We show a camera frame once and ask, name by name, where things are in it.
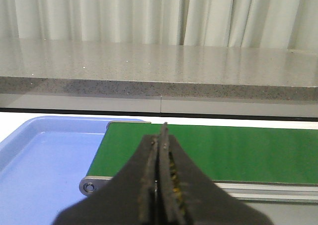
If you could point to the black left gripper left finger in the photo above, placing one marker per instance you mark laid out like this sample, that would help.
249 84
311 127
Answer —
129 198

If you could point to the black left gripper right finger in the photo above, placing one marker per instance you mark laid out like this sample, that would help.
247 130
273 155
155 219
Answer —
189 197

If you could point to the green belt conveyor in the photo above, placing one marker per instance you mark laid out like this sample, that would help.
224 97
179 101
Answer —
254 164

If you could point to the blue plastic tray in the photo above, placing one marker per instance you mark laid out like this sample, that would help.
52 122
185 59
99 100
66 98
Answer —
41 165

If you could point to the grey stone counter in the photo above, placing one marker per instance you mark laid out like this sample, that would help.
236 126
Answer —
125 78

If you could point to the white pleated curtain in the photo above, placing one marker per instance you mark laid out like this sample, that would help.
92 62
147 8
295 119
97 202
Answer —
282 24

